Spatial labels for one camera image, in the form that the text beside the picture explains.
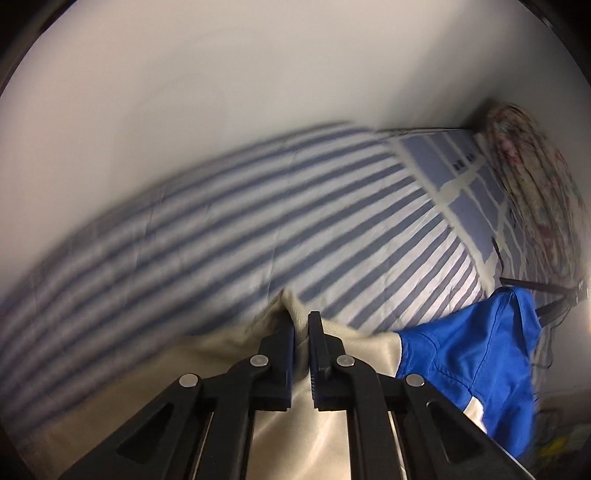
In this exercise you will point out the blue patterned pillow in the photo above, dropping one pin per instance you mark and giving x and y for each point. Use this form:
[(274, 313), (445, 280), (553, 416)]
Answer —
[(466, 203)]

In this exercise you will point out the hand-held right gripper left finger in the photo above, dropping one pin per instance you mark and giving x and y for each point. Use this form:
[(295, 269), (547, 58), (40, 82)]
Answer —
[(290, 364)]

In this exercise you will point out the floral blanket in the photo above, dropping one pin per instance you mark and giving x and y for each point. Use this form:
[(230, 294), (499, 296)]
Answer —
[(531, 180)]

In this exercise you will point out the blue striped bed sheet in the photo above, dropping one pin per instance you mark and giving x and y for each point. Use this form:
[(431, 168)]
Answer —
[(277, 221)]

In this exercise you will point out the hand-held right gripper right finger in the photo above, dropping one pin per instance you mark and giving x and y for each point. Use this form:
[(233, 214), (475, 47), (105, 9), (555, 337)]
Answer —
[(313, 364)]

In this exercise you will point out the beige and blue jacket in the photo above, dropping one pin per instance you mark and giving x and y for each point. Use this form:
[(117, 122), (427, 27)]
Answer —
[(471, 364)]

